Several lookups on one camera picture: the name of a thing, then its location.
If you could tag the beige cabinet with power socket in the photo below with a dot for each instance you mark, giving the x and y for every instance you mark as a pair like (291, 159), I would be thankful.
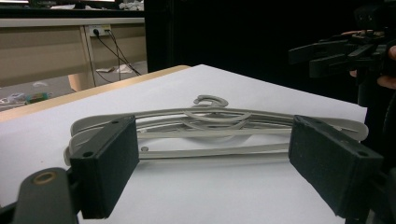
(40, 53)

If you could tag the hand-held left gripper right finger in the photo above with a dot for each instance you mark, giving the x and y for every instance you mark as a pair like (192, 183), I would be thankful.
(333, 161)

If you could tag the grey plastic clothes hanger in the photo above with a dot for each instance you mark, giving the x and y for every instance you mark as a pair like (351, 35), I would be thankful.
(211, 152)
(218, 101)

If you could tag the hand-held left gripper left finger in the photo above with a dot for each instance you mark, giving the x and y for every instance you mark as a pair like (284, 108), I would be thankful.
(102, 168)

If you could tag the colourful toys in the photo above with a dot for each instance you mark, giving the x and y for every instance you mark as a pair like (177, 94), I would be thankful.
(37, 98)

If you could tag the white table sheet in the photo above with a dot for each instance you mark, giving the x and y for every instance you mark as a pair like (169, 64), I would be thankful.
(218, 189)

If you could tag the black curtain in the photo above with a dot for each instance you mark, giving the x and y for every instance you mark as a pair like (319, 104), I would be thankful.
(243, 31)

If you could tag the white wall socket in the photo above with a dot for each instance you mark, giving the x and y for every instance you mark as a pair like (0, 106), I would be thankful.
(99, 30)

